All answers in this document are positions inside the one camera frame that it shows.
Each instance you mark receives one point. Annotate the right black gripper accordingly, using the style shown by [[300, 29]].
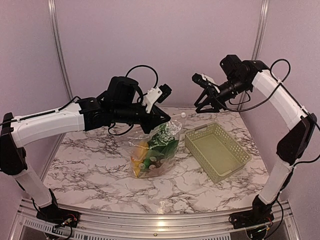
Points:
[[213, 103]]

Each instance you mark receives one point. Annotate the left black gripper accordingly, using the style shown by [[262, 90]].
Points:
[[155, 119]]

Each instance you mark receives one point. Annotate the green white bok choy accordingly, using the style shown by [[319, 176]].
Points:
[[162, 147]]

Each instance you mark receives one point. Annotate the clear zip top bag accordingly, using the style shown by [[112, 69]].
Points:
[[137, 135]]

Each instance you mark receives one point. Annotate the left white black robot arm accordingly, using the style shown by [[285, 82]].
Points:
[[123, 102]]

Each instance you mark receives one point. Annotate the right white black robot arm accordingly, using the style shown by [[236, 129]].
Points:
[[247, 75]]

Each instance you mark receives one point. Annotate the beige perforated plastic basket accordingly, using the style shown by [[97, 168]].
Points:
[[216, 151]]

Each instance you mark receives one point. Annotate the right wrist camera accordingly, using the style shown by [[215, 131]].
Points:
[[203, 82]]

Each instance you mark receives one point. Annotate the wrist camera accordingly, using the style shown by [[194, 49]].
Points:
[[155, 95], [203, 82]]

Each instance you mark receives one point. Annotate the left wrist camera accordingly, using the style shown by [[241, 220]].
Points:
[[155, 95]]

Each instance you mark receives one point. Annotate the right aluminium frame post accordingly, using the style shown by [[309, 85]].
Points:
[[261, 28]]

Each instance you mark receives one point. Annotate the aluminium frame post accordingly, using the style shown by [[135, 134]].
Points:
[[261, 28], [58, 47]]

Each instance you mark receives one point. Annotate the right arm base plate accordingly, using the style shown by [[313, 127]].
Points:
[[245, 219]]

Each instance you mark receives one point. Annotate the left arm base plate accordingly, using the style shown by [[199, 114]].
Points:
[[60, 217]]

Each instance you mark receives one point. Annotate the left aluminium frame post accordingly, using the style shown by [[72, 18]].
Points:
[[58, 47]]

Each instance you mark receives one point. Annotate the front aluminium rail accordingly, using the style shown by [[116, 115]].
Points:
[[109, 225]]

